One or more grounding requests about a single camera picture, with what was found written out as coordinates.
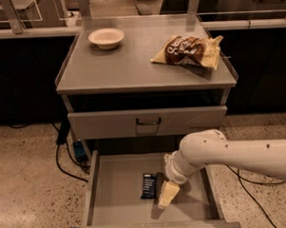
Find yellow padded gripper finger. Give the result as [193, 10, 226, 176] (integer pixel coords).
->
[158, 180, 180, 209]
[156, 172, 166, 195]

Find closed grey top drawer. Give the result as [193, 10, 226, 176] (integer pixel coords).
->
[68, 105, 226, 140]

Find dark background counter cabinets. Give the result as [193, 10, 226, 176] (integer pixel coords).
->
[0, 28, 286, 124]

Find blue power adapter box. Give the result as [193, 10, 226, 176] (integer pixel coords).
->
[73, 141, 86, 162]

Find black drawer handle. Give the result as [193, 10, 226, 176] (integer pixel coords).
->
[136, 117, 162, 126]

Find black floor cable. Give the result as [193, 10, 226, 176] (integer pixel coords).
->
[226, 162, 286, 228]
[8, 119, 93, 186]

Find open grey middle drawer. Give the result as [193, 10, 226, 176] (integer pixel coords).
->
[81, 152, 240, 228]

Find black floor cable left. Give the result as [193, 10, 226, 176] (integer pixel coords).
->
[8, 119, 93, 186]

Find grey cabinet counter frame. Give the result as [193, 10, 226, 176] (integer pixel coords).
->
[57, 15, 237, 155]

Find black floor cable right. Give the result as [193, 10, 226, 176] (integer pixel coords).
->
[226, 162, 286, 228]

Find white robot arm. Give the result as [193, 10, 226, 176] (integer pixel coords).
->
[158, 129, 286, 209]

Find yellow brown chip bag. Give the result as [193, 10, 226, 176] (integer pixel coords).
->
[151, 34, 223, 70]

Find dark blue rxbar wrapper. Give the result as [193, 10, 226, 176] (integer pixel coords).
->
[141, 174, 157, 200]

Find white paper bowl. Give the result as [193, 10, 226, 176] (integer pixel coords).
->
[88, 28, 124, 50]

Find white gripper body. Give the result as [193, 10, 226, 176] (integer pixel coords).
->
[163, 150, 200, 184]

